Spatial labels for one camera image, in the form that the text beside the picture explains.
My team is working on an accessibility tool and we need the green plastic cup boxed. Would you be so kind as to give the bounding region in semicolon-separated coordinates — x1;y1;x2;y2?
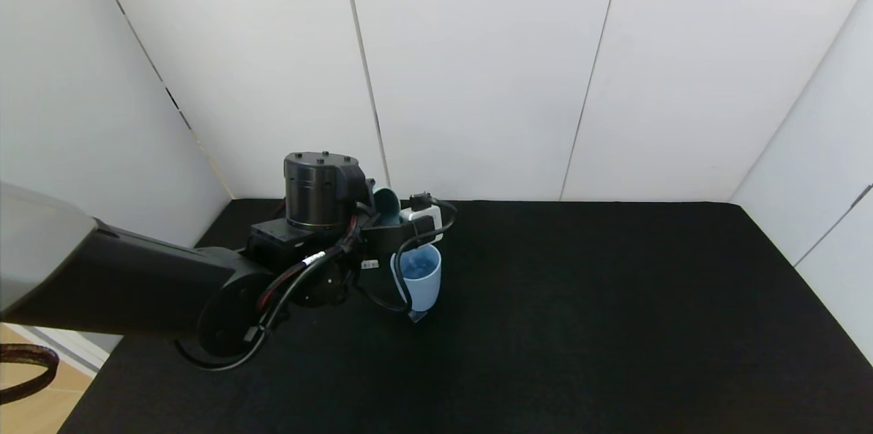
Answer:
373;188;404;227

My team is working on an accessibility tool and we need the blue plastic cup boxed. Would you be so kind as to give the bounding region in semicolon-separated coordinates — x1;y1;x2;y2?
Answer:
391;243;443;313

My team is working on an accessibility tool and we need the black camera cable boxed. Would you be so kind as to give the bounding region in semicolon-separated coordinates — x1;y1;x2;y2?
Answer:
355;192;458;314

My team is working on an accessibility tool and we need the dark arm hose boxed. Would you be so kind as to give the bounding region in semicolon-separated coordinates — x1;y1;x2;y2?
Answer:
0;344;61;406

